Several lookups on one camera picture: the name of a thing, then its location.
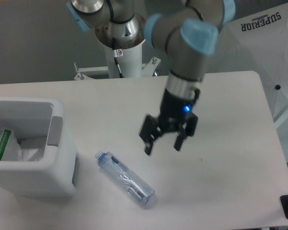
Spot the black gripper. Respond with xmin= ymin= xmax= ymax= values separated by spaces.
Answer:
xmin=139 ymin=89 xmax=201 ymax=155

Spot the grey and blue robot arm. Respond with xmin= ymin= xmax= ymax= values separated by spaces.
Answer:
xmin=67 ymin=0 xmax=236 ymax=155

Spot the white Superior umbrella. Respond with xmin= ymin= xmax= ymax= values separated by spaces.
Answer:
xmin=208 ymin=3 xmax=288 ymax=117

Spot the clear plastic water bottle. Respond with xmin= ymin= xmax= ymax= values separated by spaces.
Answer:
xmin=95 ymin=151 xmax=155 ymax=206

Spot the white plastic trash can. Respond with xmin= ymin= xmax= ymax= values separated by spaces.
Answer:
xmin=0 ymin=96 xmax=78 ymax=197

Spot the white metal base frame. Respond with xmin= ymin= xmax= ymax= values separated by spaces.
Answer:
xmin=73 ymin=57 xmax=161 ymax=81

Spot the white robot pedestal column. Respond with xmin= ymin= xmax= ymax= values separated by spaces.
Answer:
xmin=103 ymin=43 xmax=143 ymax=79

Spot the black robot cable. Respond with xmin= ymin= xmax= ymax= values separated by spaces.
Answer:
xmin=111 ymin=37 xmax=124 ymax=79

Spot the white plastic bag green stripe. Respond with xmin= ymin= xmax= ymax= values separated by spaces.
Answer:
xmin=0 ymin=128 xmax=47 ymax=162

